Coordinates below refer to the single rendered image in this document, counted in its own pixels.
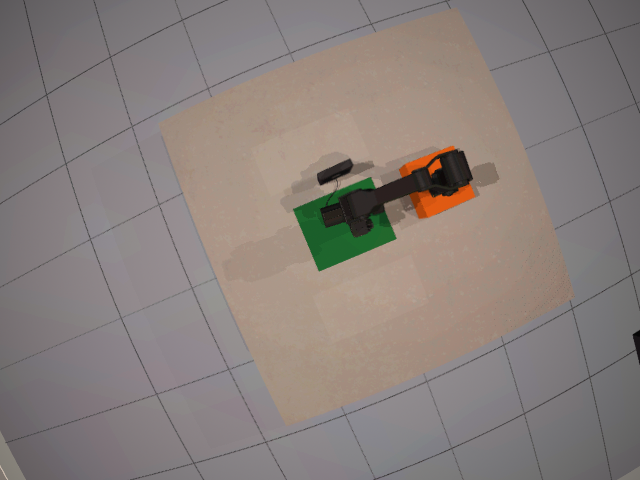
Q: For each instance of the green circuit board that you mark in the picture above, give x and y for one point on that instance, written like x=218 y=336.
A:
x=335 y=244

